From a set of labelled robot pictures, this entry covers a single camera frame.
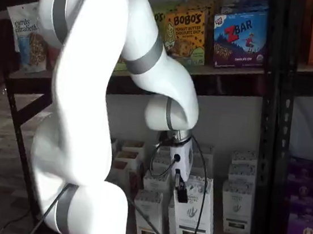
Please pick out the black metal shelf rack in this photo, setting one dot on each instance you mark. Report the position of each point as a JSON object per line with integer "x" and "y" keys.
{"x": 265, "y": 136}
{"x": 279, "y": 166}

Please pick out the red snack package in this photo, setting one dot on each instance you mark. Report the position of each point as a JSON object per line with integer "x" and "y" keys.
{"x": 51, "y": 58}

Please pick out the green snack package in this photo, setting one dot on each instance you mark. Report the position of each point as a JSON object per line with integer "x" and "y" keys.
{"x": 121, "y": 66}

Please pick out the white Purely Elizabeth bag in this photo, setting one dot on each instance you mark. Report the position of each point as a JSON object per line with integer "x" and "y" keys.
{"x": 23, "y": 38}

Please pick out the white box brown top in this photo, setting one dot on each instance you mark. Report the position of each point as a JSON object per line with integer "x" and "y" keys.
{"x": 122, "y": 170}
{"x": 127, "y": 156}
{"x": 134, "y": 145}

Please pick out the white floral pantry box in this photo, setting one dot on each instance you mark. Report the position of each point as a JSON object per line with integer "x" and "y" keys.
{"x": 244, "y": 157}
{"x": 206, "y": 151}
{"x": 154, "y": 183}
{"x": 158, "y": 165}
{"x": 242, "y": 171}
{"x": 197, "y": 167}
{"x": 165, "y": 151}

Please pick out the yellow Bobo's snack box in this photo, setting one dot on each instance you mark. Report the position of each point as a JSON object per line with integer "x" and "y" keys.
{"x": 189, "y": 35}

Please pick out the green Bobo's snack box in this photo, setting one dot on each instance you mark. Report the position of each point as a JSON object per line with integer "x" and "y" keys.
{"x": 162, "y": 23}

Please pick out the blue ZBar snack box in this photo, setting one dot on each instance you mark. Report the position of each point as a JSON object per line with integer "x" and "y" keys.
{"x": 244, "y": 3}
{"x": 240, "y": 41}

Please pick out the brown cardboard snack box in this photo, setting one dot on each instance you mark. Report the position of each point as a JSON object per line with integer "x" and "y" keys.
{"x": 210, "y": 3}

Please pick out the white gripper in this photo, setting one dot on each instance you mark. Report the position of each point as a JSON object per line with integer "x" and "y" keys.
{"x": 185, "y": 160}

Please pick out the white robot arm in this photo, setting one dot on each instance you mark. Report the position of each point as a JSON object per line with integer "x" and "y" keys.
{"x": 86, "y": 85}

